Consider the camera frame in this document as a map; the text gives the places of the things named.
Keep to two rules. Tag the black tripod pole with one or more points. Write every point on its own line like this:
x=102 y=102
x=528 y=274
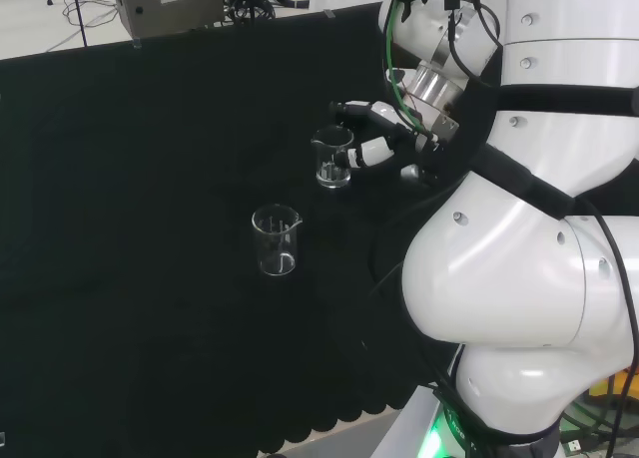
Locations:
x=79 y=9

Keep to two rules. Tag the black bench cloth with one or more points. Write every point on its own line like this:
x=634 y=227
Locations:
x=150 y=228

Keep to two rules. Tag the grey metal control box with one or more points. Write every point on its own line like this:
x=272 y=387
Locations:
x=165 y=4

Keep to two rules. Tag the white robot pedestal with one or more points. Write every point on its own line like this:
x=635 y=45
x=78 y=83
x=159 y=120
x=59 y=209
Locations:
x=419 y=423

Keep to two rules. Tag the clear glass beaker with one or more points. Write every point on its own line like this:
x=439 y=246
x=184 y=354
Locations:
x=327 y=171
x=275 y=248

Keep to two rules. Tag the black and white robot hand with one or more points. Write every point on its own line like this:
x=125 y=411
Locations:
x=384 y=148

